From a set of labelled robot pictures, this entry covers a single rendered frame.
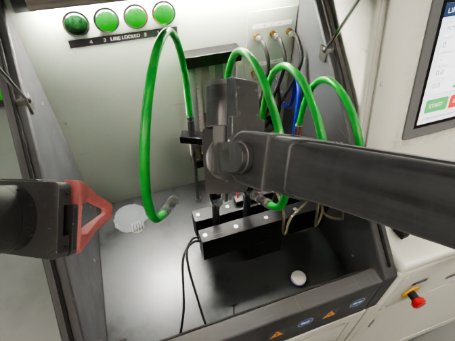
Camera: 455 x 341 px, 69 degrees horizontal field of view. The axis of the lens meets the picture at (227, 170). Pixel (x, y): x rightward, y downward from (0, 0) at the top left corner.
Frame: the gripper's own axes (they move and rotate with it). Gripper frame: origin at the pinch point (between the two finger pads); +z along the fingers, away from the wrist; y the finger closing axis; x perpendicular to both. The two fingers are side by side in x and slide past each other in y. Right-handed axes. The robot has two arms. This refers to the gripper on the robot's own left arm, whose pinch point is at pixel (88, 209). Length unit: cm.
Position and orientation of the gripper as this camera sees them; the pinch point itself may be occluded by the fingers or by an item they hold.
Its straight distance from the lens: 41.2
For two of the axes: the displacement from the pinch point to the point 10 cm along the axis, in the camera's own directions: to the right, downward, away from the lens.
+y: -9.4, -0.1, 3.3
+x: -0.3, 10.0, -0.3
